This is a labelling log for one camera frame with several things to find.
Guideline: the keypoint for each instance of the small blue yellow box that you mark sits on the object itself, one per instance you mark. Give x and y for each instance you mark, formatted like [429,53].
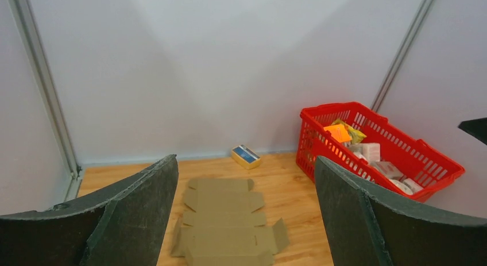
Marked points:
[245,157]

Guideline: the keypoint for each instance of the red plastic shopping basket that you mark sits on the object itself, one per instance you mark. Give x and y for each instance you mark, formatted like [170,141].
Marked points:
[416,160]

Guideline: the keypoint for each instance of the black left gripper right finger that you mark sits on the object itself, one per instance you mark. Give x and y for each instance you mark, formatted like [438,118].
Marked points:
[367,224]

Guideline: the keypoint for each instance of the yellow snack bag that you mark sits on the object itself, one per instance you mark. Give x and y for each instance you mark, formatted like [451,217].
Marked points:
[356,136]

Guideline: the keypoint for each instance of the orange snack packet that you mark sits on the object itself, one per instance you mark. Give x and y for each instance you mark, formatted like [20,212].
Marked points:
[338,132]

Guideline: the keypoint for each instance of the pink patterned box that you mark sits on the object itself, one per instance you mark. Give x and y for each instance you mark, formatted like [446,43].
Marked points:
[387,169]

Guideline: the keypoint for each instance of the aluminium wall post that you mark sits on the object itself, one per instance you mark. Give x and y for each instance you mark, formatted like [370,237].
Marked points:
[410,36]
[23,15]

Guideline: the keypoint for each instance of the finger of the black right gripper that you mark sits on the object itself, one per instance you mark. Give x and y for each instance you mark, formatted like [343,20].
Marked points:
[476,128]

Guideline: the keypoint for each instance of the pink white tissue pack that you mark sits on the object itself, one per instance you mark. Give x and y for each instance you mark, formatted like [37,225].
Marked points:
[371,152]

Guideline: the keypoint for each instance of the brown cardboard box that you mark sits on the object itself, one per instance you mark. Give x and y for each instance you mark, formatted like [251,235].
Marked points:
[225,225]

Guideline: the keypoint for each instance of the left aluminium wall post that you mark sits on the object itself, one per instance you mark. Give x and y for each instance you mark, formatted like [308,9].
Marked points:
[23,15]

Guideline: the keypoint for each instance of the right aluminium wall post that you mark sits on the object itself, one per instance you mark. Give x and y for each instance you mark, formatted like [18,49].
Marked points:
[410,36]

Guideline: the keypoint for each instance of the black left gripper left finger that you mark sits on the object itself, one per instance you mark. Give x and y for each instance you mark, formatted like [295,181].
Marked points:
[121,224]

